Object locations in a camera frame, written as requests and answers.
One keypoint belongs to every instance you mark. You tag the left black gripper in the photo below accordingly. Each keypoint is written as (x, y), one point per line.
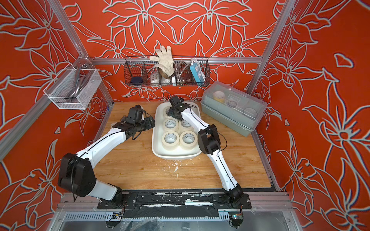
(150, 122)

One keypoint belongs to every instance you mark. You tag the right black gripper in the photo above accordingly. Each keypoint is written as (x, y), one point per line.
(170, 113)

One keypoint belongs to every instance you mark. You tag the masking tape roll one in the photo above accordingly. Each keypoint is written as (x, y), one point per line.
(166, 111)

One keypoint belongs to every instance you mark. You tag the masking tape roll three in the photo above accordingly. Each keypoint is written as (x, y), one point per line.
(171, 124)

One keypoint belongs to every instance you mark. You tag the masking tape roll four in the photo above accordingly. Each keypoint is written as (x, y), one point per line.
(185, 126)

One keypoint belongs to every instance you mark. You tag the white plastic storage tray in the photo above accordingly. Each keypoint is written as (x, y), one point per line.
(158, 131)

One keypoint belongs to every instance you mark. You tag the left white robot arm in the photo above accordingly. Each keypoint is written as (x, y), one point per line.
(76, 173)

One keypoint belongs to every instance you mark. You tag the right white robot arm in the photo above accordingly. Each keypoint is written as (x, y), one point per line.
(210, 144)

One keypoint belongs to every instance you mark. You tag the masking tape roll five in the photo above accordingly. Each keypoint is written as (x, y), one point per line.
(170, 140)

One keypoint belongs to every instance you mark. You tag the masking tape roll six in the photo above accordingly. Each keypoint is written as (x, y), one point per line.
(188, 140)

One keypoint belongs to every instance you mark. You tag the grey lidded plastic box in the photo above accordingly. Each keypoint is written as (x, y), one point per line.
(235, 109)

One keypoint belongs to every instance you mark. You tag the white power strip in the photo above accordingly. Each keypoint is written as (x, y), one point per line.
(154, 78)

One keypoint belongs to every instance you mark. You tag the blue white device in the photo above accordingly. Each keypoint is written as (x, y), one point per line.
(196, 71)

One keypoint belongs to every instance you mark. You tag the dark blue round container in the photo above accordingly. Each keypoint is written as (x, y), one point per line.
(136, 81)

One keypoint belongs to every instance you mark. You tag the white work glove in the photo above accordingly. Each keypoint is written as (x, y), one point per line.
(164, 60)

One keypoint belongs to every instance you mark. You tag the black wire wall basket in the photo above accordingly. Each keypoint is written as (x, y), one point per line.
(179, 71)

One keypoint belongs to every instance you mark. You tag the white mesh wall basket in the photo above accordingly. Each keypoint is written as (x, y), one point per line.
(74, 88)

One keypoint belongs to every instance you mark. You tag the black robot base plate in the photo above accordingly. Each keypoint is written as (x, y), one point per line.
(176, 205)

